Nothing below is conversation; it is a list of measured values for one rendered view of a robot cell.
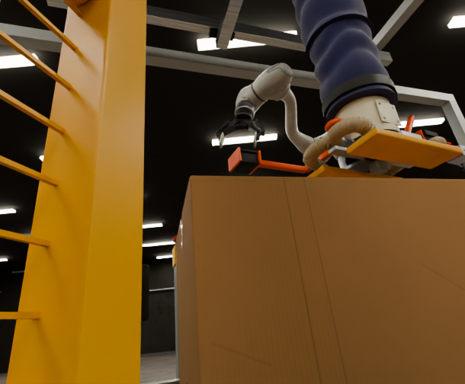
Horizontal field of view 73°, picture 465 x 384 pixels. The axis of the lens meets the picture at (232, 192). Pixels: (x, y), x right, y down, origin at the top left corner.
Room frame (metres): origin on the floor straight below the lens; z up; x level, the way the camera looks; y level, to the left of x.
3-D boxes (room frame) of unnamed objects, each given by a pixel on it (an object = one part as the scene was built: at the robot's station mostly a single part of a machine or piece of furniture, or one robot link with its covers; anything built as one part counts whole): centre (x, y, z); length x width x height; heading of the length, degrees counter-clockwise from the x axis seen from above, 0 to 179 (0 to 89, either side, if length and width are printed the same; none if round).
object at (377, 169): (0.84, -0.44, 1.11); 0.04 x 0.04 x 0.05; 27
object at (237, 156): (0.93, -0.05, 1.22); 0.09 x 0.08 x 0.05; 27
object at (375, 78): (0.84, -0.44, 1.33); 0.23 x 0.23 x 0.04
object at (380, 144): (0.75, -0.48, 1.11); 0.34 x 0.10 x 0.05; 117
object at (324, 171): (0.92, -0.39, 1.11); 0.34 x 0.10 x 0.05; 117
